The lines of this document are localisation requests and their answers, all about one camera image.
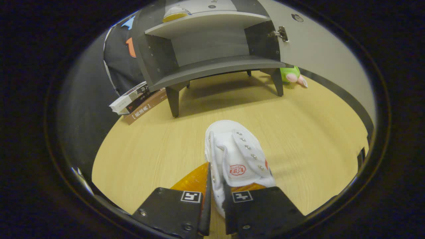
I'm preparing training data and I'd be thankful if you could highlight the black book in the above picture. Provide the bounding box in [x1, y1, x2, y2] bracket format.
[126, 88, 156, 114]

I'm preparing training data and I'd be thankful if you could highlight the white canvas shoe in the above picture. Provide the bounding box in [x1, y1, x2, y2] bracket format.
[162, 6, 192, 23]
[204, 120, 277, 218]

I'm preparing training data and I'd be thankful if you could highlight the black backdrop cloth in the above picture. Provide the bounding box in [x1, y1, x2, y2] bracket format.
[57, 15, 148, 186]

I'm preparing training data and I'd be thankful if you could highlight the green and pink plush toy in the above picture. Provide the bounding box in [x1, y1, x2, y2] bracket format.
[280, 66, 308, 88]

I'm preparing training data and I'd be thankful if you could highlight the brown book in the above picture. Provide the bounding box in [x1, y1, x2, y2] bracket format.
[124, 88, 168, 125]

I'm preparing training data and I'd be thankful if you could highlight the grey shoe cabinet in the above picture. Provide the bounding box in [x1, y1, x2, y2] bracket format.
[132, 0, 294, 118]

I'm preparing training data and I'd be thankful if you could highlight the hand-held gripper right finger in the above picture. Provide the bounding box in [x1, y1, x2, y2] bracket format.
[222, 181, 305, 235]

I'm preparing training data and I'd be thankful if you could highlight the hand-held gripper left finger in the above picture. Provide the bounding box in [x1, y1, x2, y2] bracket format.
[131, 162, 212, 238]

